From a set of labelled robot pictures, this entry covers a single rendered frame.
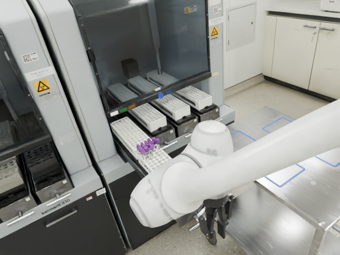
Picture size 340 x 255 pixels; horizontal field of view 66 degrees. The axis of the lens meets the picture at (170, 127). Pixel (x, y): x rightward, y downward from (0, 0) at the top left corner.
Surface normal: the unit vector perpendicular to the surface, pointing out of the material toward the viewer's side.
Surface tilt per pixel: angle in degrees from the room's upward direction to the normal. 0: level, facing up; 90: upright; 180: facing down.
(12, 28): 90
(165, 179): 31
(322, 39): 90
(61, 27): 90
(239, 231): 0
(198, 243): 0
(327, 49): 90
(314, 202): 0
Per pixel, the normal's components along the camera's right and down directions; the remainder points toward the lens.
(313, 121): -0.66, -0.48
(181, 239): -0.12, -0.82
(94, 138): 0.53, 0.42
